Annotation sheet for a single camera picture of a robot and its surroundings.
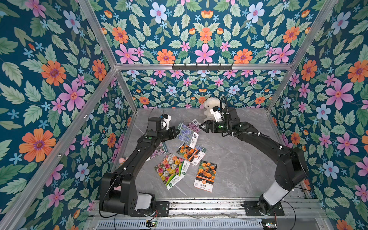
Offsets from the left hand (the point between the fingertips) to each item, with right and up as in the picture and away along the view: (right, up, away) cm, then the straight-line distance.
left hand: (180, 130), depth 83 cm
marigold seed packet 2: (+15, -28, +2) cm, 32 cm away
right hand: (+16, +4, +1) cm, 17 cm away
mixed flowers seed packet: (-6, -25, +4) cm, 26 cm away
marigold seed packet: (+8, -18, +10) cm, 22 cm away
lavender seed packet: (+4, -4, +5) cm, 7 cm away
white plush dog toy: (+19, +17, +15) cm, 30 cm away
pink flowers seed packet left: (-14, -14, +13) cm, 24 cm away
